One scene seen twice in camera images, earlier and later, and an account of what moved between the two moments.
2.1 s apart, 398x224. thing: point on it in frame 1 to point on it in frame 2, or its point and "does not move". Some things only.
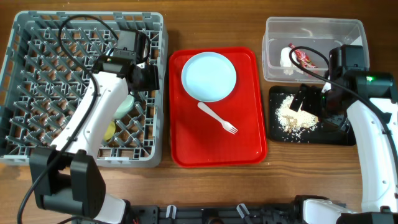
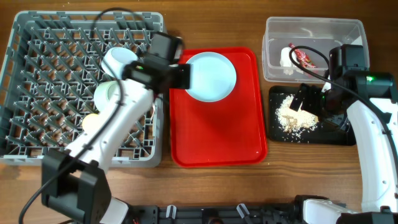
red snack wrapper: x=302 y=58 does not move
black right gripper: x=308 y=104 does not move
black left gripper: x=152 y=78 to x=176 y=74
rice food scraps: x=292 y=121 does not move
